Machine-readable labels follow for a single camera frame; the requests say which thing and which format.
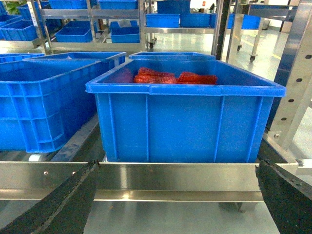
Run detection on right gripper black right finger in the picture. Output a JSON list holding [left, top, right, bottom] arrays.
[[255, 159, 312, 234]]

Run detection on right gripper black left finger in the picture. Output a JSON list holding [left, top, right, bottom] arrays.
[[0, 161, 100, 234]]

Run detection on stainless steel shelf rack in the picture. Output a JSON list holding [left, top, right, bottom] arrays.
[[0, 0, 312, 204]]

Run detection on blue plastic bin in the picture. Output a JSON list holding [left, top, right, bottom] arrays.
[[0, 60, 104, 153]]

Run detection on blue bin with red parts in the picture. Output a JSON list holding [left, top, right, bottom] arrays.
[[86, 59, 286, 163]]

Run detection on blue bin behind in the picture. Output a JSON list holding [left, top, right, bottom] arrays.
[[24, 51, 127, 72]]

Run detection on blue bin rear right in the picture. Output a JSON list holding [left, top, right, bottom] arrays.
[[129, 52, 216, 60]]

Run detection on red bubble wrap parts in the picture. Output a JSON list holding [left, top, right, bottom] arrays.
[[134, 67, 217, 85]]

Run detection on rear steel cart rack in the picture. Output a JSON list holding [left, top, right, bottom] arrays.
[[27, 0, 147, 55]]

